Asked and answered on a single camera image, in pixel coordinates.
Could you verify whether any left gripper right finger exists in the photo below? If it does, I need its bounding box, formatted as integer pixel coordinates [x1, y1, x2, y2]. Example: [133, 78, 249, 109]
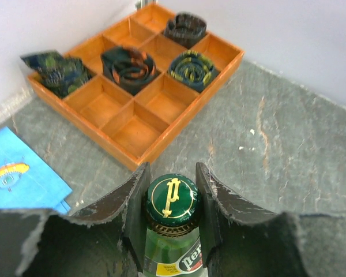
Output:
[195, 162, 346, 276]

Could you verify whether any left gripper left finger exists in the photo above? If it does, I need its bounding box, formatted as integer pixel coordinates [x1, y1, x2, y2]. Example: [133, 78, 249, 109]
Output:
[0, 162, 151, 276]

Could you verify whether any green glass bottle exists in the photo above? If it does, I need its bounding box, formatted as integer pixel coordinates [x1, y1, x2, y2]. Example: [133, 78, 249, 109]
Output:
[143, 173, 204, 276]

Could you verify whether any blue patterned folded cloth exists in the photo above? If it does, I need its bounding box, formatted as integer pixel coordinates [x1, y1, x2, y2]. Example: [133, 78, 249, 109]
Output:
[0, 127, 72, 214]

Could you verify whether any orange compartment tray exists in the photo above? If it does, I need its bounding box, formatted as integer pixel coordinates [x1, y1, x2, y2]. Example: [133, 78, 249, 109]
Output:
[28, 3, 245, 170]

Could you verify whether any dark rolled item top-left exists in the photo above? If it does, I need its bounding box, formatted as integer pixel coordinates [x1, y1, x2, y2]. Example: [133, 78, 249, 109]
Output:
[20, 50, 92, 99]

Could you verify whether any dark rolled item middle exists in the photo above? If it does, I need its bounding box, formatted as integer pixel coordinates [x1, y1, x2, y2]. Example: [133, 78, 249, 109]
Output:
[100, 46, 159, 96]

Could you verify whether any dark rolled item bottom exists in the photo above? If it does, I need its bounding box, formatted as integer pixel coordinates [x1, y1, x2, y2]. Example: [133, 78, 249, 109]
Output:
[167, 50, 220, 93]

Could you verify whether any dark rolled item right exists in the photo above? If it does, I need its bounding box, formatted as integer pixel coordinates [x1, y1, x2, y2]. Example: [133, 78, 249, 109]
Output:
[163, 12, 207, 49]

